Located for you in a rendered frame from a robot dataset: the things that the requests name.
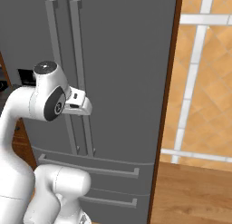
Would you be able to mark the tall grey fridge drawer front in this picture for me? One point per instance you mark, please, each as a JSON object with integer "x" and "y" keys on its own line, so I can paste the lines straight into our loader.
{"x": 120, "y": 184}

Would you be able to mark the plain grey fridge door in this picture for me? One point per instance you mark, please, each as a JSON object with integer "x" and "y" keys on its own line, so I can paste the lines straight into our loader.
{"x": 127, "y": 67}

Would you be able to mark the low grey fridge drawer front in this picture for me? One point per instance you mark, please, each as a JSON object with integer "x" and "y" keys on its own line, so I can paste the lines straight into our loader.
{"x": 120, "y": 214}

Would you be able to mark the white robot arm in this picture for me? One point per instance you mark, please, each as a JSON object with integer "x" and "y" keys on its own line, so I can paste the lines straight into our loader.
{"x": 18, "y": 173}

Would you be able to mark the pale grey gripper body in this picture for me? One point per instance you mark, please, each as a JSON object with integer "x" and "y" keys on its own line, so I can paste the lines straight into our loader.
{"x": 86, "y": 109}

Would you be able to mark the brown wooden fridge side panel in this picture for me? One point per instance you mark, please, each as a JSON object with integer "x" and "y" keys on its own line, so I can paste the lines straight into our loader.
{"x": 164, "y": 112}

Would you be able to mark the brown wooden cupboard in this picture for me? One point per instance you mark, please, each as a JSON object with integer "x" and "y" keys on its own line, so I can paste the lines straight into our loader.
{"x": 24, "y": 144}

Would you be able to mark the white window frame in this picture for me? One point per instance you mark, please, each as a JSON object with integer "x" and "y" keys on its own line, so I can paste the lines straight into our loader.
{"x": 193, "y": 67}

